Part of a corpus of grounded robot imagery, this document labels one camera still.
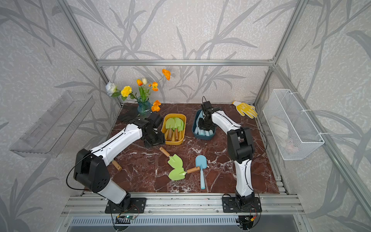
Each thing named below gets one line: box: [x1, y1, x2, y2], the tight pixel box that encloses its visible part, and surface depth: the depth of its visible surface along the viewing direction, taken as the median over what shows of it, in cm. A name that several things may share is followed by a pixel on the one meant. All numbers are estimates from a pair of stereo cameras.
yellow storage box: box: [160, 113, 187, 146], surface depth 103 cm
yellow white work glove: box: [231, 101, 258, 119], surface depth 121 cm
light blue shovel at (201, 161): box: [195, 154, 208, 190], surface depth 90 cm
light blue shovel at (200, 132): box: [194, 125, 208, 137], surface depth 98 cm
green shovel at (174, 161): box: [158, 146, 184, 169], surface depth 92 cm
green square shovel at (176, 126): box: [173, 116, 181, 142], surface depth 104 cm
